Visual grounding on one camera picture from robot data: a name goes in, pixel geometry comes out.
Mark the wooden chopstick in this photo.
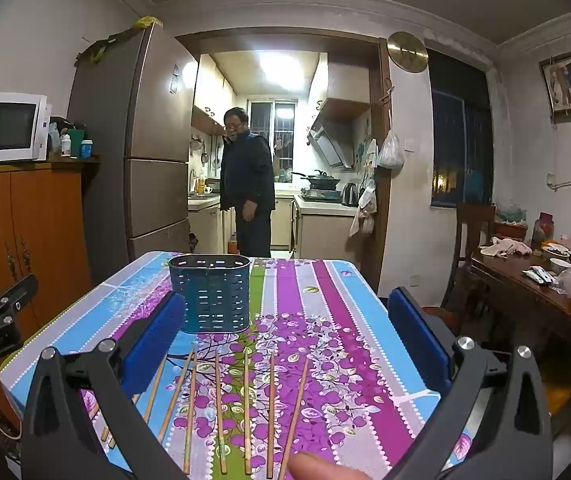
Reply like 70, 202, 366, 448
158, 348, 194, 443
215, 350, 228, 474
266, 354, 276, 479
243, 349, 252, 477
182, 351, 198, 474
144, 353, 167, 422
278, 358, 309, 480

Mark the blue perforated utensil holder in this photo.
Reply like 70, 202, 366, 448
168, 254, 251, 334

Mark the kitchen window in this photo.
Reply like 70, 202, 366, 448
249, 101, 296, 183

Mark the operator right hand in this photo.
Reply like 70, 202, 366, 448
287, 452, 370, 480

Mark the orange wooden cabinet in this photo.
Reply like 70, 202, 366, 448
0, 156, 101, 430

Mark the floral striped tablecloth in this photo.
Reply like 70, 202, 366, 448
0, 250, 472, 480

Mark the dark wooden dining table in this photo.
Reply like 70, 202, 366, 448
470, 250, 571, 348

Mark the wooden dining chair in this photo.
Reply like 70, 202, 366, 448
441, 203, 496, 311

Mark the white microwave oven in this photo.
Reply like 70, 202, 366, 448
0, 92, 51, 163

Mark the steel electric kettle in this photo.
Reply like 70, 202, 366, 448
342, 182, 359, 207

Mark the dark room window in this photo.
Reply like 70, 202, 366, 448
429, 50, 494, 208

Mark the white hanging plastic bag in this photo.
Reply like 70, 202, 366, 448
378, 129, 405, 172

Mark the black wok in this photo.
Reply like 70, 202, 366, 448
292, 170, 340, 191

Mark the man in dark jacket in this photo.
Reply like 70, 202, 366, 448
220, 107, 276, 258

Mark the steel range hood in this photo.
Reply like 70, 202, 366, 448
307, 112, 355, 169

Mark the brown tall refrigerator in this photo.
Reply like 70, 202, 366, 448
66, 24, 198, 282

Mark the round gold wall clock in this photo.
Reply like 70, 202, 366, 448
386, 30, 429, 74

